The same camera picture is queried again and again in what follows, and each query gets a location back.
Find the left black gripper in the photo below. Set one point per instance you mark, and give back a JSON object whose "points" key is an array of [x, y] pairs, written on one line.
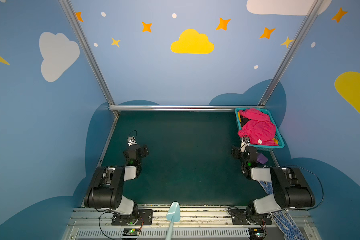
{"points": [[135, 150]]}

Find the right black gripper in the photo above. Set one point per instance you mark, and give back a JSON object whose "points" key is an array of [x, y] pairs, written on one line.
{"points": [[238, 151]]}

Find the magenta pink t-shirt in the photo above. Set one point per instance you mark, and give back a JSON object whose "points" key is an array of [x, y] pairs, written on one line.
{"points": [[259, 129]]}

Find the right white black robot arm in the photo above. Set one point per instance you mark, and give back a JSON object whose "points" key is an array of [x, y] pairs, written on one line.
{"points": [[289, 188]]}

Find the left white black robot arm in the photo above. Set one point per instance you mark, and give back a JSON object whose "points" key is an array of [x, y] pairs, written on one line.
{"points": [[105, 192]]}

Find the blue dotted glove on table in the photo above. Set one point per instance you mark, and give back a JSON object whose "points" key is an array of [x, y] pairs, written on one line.
{"points": [[267, 186]]}

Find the black t-shirt in basket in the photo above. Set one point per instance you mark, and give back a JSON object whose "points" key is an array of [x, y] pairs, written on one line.
{"points": [[243, 121]]}

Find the light blue toy shovel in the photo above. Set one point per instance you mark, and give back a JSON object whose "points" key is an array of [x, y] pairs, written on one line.
{"points": [[173, 215]]}

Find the right green circuit board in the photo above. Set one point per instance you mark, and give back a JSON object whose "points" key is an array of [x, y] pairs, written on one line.
{"points": [[256, 234]]}

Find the green circuit board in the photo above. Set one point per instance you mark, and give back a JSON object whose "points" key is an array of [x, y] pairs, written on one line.
{"points": [[256, 234], [131, 233]]}

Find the left green circuit board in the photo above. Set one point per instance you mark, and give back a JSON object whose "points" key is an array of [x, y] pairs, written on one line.
{"points": [[131, 233]]}

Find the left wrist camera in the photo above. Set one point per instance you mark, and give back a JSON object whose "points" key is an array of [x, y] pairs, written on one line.
{"points": [[131, 140]]}

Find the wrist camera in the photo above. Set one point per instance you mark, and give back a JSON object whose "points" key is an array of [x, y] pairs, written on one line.
{"points": [[245, 141], [131, 140]]}

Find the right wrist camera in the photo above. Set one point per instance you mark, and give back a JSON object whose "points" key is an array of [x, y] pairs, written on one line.
{"points": [[245, 141]]}

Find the aluminium frame back bar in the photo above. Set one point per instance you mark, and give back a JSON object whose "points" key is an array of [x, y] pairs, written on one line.
{"points": [[178, 108]]}

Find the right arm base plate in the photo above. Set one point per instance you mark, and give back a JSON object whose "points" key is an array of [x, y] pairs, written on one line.
{"points": [[241, 217]]}

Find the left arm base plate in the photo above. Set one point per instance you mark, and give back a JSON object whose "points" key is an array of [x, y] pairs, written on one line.
{"points": [[144, 216]]}

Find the aluminium frame left post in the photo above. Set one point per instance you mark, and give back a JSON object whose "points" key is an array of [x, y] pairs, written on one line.
{"points": [[75, 24]]}

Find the aluminium frame post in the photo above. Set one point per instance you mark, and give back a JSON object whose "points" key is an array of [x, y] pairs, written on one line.
{"points": [[75, 24], [292, 50]]}

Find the blue dotted glove on rail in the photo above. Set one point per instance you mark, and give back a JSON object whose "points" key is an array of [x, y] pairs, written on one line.
{"points": [[287, 225]]}

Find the aluminium frame right post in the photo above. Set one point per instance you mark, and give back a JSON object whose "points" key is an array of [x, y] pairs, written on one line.
{"points": [[292, 50]]}

